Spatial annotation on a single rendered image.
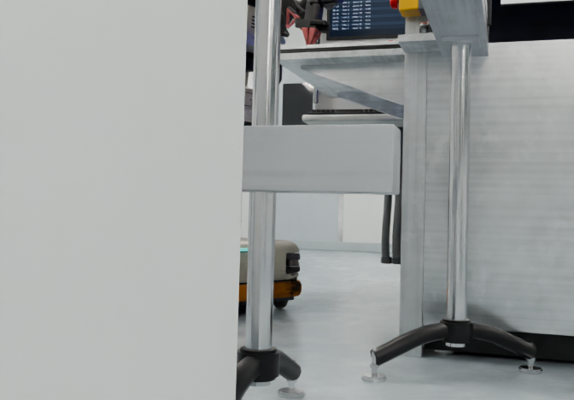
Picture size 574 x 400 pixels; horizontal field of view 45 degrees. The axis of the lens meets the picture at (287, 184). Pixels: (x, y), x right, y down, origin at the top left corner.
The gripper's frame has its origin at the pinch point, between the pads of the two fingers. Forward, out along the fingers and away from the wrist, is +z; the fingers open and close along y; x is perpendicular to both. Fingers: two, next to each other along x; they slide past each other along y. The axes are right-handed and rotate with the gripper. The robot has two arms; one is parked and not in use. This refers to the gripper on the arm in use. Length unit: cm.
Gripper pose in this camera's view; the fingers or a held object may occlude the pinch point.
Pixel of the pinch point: (308, 50)
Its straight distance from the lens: 226.4
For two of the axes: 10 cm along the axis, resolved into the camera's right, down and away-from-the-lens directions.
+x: 3.1, 0.4, 9.5
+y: 9.4, 1.3, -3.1
